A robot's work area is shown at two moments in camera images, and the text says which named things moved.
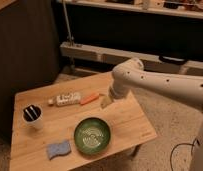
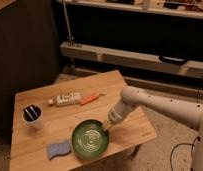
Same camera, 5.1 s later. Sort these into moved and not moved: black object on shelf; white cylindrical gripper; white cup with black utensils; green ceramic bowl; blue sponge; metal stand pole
Moved: white cylindrical gripper; green ceramic bowl
Not moved: white cup with black utensils; metal stand pole; blue sponge; black object on shelf
